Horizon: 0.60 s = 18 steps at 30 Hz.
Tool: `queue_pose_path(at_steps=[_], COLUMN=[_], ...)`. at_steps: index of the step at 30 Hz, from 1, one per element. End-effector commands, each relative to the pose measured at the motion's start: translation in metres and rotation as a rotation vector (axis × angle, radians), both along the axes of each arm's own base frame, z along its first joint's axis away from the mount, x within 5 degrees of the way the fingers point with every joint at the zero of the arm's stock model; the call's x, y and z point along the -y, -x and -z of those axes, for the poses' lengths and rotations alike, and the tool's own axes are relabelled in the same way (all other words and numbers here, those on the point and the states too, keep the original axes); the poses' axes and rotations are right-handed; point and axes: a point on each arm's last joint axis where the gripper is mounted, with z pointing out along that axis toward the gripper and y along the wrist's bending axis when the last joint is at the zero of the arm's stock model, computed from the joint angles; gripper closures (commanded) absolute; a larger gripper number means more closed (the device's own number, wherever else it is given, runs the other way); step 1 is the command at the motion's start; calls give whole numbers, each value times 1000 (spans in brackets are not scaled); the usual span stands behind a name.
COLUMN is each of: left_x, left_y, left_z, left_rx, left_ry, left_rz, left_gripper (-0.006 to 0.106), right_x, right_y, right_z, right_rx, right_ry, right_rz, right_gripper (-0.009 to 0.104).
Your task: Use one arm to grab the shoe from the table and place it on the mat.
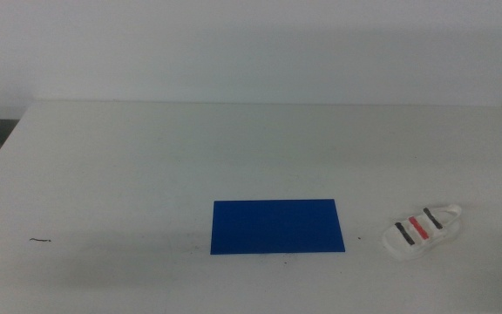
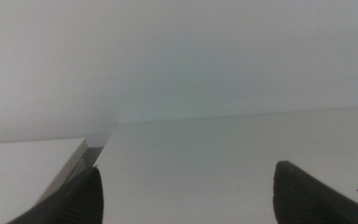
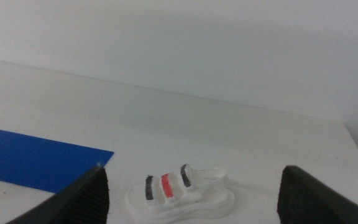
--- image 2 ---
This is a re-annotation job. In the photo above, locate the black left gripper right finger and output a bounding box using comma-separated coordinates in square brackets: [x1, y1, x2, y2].
[272, 160, 358, 224]

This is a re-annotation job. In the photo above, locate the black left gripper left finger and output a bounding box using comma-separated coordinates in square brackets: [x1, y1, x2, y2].
[6, 166, 104, 224]

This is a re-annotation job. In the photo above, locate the white side table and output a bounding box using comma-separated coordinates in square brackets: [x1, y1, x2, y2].
[0, 138, 89, 224]

